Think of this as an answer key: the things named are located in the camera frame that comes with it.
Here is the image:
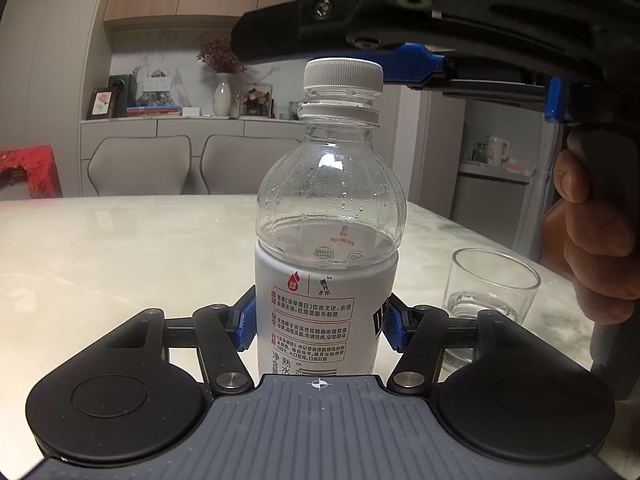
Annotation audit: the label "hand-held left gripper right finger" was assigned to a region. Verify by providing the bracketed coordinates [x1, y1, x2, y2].
[382, 290, 536, 395]

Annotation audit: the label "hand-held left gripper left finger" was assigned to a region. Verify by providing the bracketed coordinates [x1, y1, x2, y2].
[100, 285, 258, 395]

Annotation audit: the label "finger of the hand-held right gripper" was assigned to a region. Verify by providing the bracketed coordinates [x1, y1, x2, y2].
[382, 42, 551, 98]
[231, 0, 401, 65]

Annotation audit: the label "white bottle cap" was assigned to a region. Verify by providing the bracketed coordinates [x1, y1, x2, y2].
[303, 58, 385, 97]

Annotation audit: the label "clear drinking glass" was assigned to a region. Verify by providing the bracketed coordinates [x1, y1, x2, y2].
[442, 247, 542, 374]

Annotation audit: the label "clear plastic water bottle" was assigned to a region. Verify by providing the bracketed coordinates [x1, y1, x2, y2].
[254, 85, 407, 379]

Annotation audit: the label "person's right hand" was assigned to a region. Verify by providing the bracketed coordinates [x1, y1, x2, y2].
[541, 150, 640, 326]

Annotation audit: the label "dried red flowers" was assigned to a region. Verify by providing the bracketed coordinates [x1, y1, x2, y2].
[196, 36, 249, 75]

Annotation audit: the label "glass flower display case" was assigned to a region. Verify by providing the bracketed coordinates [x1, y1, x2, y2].
[238, 83, 275, 120]

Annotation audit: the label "white ceramic vase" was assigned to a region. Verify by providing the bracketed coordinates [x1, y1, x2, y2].
[213, 72, 234, 117]

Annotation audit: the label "white mug on counter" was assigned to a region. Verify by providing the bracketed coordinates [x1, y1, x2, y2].
[486, 135, 511, 165]

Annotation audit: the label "grey dining chair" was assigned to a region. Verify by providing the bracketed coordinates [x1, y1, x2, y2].
[200, 133, 302, 196]
[87, 135, 194, 196]

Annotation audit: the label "grey sideboard cabinet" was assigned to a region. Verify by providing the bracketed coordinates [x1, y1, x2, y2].
[80, 116, 302, 197]

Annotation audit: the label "stack of books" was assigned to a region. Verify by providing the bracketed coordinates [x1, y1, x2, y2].
[125, 104, 181, 118]

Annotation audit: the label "kitchen counter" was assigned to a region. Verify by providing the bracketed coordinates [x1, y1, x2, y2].
[456, 160, 534, 242]

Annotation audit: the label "dark green speaker box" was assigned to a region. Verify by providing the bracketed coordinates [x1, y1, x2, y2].
[109, 74, 139, 117]

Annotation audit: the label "framed flower picture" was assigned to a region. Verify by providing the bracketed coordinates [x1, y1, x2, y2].
[85, 86, 121, 121]

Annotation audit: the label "red stool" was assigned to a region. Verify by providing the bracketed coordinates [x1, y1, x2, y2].
[0, 145, 64, 200]

